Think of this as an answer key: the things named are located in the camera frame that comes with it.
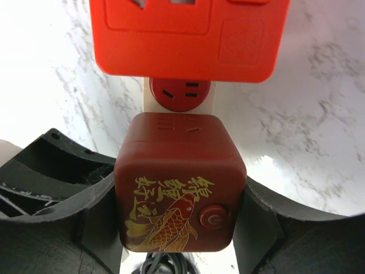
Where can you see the bright red cube socket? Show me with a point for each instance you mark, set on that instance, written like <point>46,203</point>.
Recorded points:
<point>234,41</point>

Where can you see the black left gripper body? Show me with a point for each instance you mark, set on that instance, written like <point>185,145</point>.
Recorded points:
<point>48,171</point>

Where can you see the cream red power strip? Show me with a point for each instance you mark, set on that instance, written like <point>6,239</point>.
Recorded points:
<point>185,96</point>

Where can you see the dark red fish cube plug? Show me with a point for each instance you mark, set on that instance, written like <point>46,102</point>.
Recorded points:
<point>178,184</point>

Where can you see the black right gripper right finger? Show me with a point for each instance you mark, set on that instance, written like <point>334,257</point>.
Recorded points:
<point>275,234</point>

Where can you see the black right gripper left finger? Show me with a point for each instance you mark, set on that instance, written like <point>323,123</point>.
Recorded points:
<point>78,235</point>

